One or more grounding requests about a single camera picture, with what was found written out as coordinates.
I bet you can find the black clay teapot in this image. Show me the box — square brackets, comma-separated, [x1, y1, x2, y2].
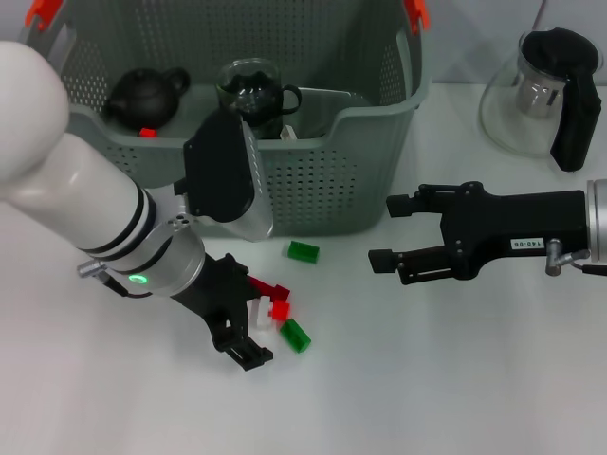
[101, 66, 193, 132]

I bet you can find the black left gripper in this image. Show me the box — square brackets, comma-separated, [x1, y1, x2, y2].
[170, 253, 275, 373]

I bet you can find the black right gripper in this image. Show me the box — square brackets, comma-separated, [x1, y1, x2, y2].
[368, 180, 589, 285]

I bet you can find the orange bin handle clip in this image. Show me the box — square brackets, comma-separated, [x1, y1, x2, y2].
[402, 0, 432, 37]
[24, 0, 64, 32]

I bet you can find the glass pitcher with black handle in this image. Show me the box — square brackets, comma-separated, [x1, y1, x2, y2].
[478, 27, 602, 173]

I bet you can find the left arm dark cable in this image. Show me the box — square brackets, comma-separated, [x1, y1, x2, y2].
[78, 260, 153, 300]

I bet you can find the dark red toy brick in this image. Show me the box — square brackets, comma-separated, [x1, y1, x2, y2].
[248, 277, 291, 302]

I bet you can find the grey perforated plastic storage bin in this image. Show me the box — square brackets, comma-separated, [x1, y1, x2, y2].
[18, 0, 433, 239]

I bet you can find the green toy brick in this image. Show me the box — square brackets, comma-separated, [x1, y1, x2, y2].
[278, 318, 313, 355]
[283, 240, 322, 264]

